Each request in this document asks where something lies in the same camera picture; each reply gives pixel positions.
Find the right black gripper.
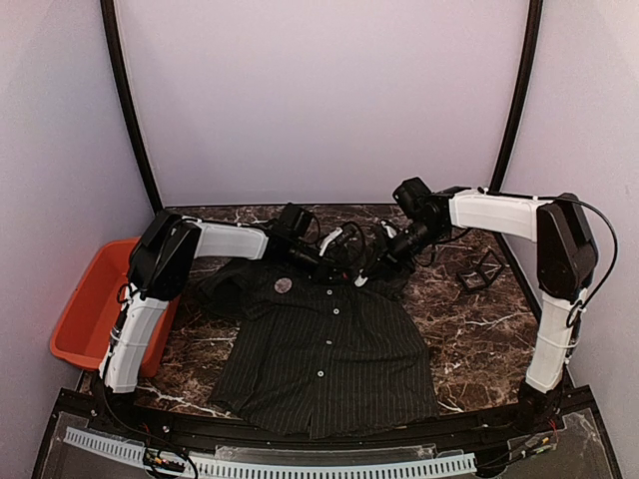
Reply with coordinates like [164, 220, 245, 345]
[361, 217, 447, 277]

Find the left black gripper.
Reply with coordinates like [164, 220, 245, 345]
[286, 237, 356, 283]

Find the black pinstriped shirt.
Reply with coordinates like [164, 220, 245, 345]
[198, 258, 438, 430]

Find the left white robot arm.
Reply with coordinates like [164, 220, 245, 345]
[99, 204, 346, 394]

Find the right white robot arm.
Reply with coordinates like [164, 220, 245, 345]
[358, 178, 619, 433]

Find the black brooch stand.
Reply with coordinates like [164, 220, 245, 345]
[455, 249, 505, 293]

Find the orange plastic bin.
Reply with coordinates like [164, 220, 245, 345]
[49, 238, 176, 378]

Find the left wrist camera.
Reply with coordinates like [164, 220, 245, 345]
[277, 203, 315, 240]

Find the white slotted cable duct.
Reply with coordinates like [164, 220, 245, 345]
[63, 427, 477, 479]

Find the right black frame post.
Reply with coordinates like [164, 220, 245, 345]
[488, 0, 543, 192]

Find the black frame post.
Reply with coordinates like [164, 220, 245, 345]
[100, 0, 164, 214]
[488, 0, 543, 192]

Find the black front rail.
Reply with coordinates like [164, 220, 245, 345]
[45, 386, 599, 454]

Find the left black frame post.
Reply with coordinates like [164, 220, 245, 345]
[100, 0, 164, 214]

